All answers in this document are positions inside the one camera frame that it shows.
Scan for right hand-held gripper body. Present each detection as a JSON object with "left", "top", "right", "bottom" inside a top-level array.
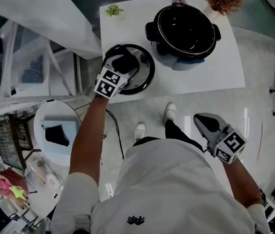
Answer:
[{"left": 206, "top": 123, "right": 248, "bottom": 165}]

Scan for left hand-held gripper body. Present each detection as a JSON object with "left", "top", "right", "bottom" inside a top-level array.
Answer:
[{"left": 94, "top": 66, "right": 129, "bottom": 99}]

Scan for black cooker lid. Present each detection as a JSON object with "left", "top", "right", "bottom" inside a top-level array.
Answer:
[{"left": 102, "top": 44, "right": 156, "bottom": 96}]

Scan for grey electric pressure cooker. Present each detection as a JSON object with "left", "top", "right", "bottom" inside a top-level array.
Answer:
[{"left": 144, "top": 3, "right": 221, "bottom": 72}]

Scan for person's right forearm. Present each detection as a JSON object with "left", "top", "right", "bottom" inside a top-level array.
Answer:
[{"left": 221, "top": 158, "right": 262, "bottom": 208}]

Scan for person's left forearm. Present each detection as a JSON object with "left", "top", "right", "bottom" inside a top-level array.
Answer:
[{"left": 68, "top": 95, "right": 109, "bottom": 187}]

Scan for white square table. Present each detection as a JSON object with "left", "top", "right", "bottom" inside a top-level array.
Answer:
[{"left": 99, "top": 0, "right": 247, "bottom": 104}]

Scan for person's black trousers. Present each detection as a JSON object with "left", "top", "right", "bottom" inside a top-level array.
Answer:
[{"left": 132, "top": 118, "right": 204, "bottom": 153}]

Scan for person's right white shoe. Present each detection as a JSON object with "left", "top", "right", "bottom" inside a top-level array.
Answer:
[{"left": 164, "top": 102, "right": 177, "bottom": 121}]

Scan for person's white shoe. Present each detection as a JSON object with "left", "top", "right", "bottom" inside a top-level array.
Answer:
[
  {"left": 134, "top": 122, "right": 146, "bottom": 141},
  {"left": 164, "top": 102, "right": 177, "bottom": 121}
]

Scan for small green succulent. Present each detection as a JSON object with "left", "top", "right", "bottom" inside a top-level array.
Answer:
[{"left": 104, "top": 4, "right": 125, "bottom": 17}]

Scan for person's left white shoe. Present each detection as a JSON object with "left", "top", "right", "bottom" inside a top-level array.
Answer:
[{"left": 134, "top": 122, "right": 146, "bottom": 141}]

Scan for light blue tray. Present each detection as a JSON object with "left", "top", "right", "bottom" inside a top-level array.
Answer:
[{"left": 40, "top": 115, "right": 79, "bottom": 159}]

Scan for round white side table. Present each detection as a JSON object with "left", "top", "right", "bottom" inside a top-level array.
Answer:
[{"left": 33, "top": 98, "right": 108, "bottom": 167}]

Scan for person's white shirt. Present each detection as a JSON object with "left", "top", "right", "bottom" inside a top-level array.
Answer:
[{"left": 51, "top": 137, "right": 272, "bottom": 234}]

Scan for black cloth pouch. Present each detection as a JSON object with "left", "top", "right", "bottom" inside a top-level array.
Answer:
[{"left": 44, "top": 123, "right": 70, "bottom": 148}]

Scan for clear plastic storage box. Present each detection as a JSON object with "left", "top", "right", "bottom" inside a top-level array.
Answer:
[{"left": 10, "top": 25, "right": 50, "bottom": 95}]

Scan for white translucent partition panel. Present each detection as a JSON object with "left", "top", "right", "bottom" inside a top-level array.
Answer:
[{"left": 0, "top": 0, "right": 103, "bottom": 59}]

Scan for white metal shelf rack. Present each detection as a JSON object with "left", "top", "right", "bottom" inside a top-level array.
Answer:
[{"left": 0, "top": 18, "right": 87, "bottom": 121}]

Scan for clear plastic bin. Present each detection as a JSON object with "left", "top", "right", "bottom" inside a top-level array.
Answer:
[{"left": 24, "top": 155, "right": 65, "bottom": 199}]

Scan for black mesh chair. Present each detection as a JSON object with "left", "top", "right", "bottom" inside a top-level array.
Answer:
[{"left": 0, "top": 113, "right": 42, "bottom": 172}]

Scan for pink plush with yellow star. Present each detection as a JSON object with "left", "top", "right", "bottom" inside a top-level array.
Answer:
[{"left": 0, "top": 168, "right": 30, "bottom": 207}]

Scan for black power cable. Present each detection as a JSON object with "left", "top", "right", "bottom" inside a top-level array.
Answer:
[{"left": 105, "top": 108, "right": 125, "bottom": 160}]

